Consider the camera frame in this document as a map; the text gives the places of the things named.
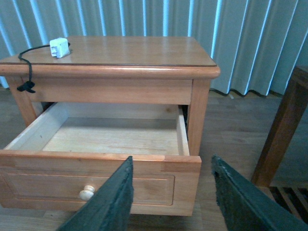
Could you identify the pale green pleated curtain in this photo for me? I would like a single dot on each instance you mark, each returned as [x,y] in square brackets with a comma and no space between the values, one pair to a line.
[256,43]

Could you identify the white charger plug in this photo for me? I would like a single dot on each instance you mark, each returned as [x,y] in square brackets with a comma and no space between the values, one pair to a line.
[59,47]

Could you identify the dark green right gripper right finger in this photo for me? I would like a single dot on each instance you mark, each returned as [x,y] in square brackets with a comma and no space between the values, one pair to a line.
[245,207]

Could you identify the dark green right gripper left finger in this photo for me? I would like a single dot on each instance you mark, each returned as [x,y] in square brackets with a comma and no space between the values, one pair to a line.
[109,208]

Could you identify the wooden drawer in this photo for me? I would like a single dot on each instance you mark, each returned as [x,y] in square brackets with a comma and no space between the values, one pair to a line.
[62,158]

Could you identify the light wooden nightstand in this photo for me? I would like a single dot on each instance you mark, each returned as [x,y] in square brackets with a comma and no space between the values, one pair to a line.
[103,69]

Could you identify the dark brown wooden furniture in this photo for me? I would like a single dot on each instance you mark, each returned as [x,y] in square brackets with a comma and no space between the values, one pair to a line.
[282,169]

